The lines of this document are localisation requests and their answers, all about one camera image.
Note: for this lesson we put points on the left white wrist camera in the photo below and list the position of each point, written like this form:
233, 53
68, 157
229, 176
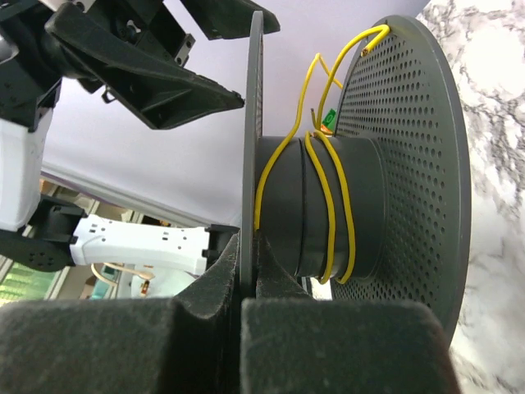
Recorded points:
21, 163

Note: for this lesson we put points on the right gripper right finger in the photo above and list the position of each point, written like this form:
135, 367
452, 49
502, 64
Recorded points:
292, 343

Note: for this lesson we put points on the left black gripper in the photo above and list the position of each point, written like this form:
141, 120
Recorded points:
127, 49

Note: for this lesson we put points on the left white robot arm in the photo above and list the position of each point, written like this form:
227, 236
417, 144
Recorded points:
61, 234

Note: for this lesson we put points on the grey cable spool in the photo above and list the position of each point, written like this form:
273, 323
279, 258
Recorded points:
379, 209

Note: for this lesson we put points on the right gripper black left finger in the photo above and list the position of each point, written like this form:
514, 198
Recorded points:
188, 343

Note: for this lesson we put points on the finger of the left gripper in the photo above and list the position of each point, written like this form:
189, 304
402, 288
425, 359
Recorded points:
229, 19

